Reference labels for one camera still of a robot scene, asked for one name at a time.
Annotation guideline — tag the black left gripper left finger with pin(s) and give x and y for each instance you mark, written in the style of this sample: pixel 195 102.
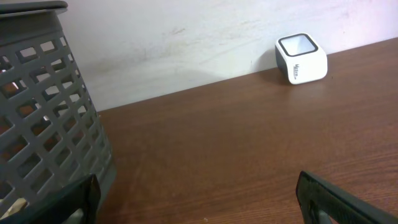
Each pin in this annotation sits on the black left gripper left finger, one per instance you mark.
pixel 83 194

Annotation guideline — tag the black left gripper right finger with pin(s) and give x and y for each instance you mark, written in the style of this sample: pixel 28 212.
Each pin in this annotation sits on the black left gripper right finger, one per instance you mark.
pixel 323 202

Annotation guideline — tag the white barcode scanner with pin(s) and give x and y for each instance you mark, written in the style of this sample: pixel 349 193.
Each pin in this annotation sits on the white barcode scanner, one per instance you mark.
pixel 300 59

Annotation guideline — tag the grey plastic lattice basket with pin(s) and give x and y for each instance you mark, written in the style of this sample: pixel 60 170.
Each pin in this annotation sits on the grey plastic lattice basket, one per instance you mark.
pixel 51 134

